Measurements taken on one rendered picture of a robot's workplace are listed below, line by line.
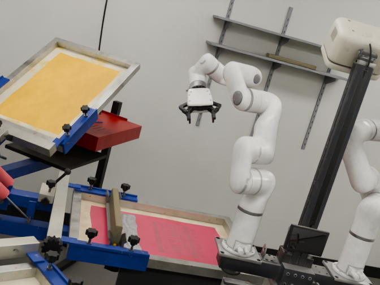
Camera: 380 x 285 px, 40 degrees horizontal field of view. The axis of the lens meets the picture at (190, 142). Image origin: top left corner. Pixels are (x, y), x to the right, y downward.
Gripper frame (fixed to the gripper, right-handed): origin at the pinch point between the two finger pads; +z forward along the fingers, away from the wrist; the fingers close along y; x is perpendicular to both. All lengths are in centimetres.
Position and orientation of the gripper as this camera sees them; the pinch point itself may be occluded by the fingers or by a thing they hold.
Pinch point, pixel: (201, 119)
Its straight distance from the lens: 202.3
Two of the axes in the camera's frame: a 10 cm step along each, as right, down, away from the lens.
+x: 0.0, 6.6, 7.5
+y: 10.0, -0.4, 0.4
